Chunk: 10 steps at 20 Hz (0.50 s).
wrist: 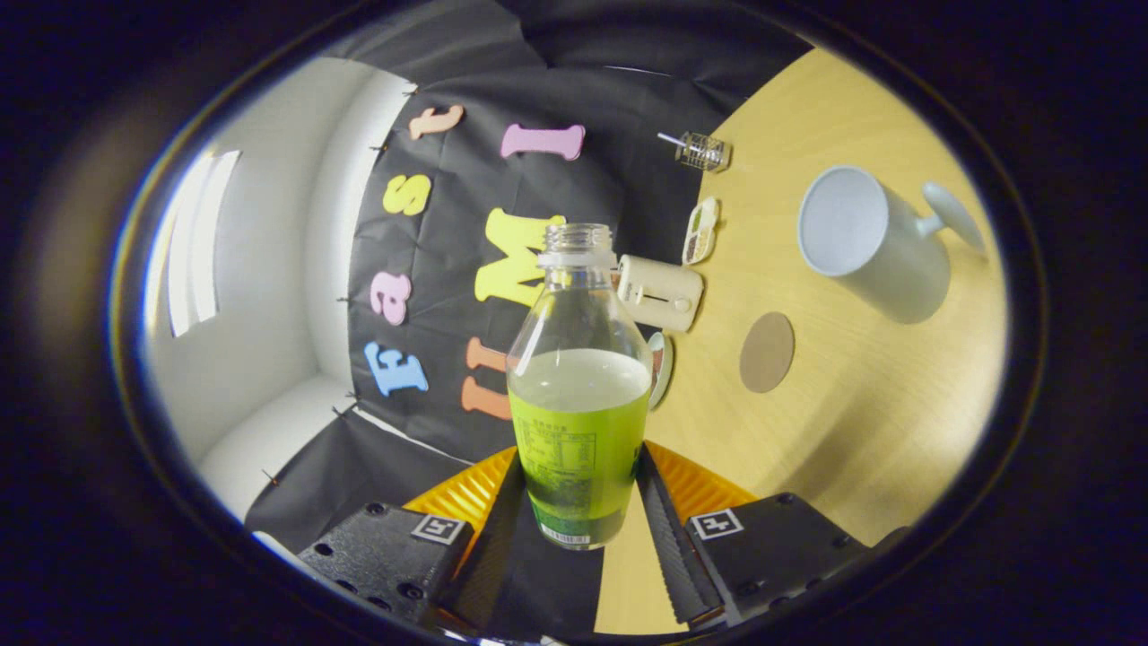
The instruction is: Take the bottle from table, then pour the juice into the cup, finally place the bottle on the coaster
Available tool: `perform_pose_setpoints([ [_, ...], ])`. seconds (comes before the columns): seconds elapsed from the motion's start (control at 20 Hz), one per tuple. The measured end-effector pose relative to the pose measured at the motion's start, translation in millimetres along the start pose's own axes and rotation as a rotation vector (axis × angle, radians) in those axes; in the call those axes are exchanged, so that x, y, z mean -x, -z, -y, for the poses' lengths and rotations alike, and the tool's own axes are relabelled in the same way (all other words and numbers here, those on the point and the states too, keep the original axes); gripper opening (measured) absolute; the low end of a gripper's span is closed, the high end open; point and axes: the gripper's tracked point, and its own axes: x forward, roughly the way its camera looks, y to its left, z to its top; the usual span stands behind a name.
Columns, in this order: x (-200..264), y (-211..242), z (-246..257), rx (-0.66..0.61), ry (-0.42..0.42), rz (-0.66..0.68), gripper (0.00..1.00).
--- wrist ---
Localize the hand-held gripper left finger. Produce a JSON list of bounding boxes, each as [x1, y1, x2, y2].
[[299, 446, 530, 633]]

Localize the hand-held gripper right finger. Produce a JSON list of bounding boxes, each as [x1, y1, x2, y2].
[[635, 440, 873, 627]]

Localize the clear juice bottle green label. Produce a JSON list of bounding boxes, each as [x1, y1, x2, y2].
[[506, 223, 654, 551]]

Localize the white toaster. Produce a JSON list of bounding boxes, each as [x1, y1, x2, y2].
[[615, 254, 705, 334]]

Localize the round brown coaster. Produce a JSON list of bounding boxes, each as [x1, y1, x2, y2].
[[739, 311, 796, 395]]

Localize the ceiling light panel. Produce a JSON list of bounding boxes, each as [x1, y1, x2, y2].
[[166, 150, 241, 339]]

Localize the wire mesh holder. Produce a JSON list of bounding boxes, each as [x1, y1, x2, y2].
[[674, 132, 731, 173]]

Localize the black backdrop cloth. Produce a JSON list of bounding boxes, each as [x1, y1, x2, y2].
[[244, 0, 813, 636]]

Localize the white divided tray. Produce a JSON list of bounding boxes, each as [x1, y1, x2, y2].
[[682, 196, 720, 266]]

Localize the white cup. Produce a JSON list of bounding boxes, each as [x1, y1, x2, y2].
[[797, 165, 987, 326]]

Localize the pale green plate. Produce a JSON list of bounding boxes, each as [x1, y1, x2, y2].
[[648, 332, 674, 411]]

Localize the wooden table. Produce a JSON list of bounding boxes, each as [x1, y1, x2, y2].
[[592, 47, 1010, 636]]

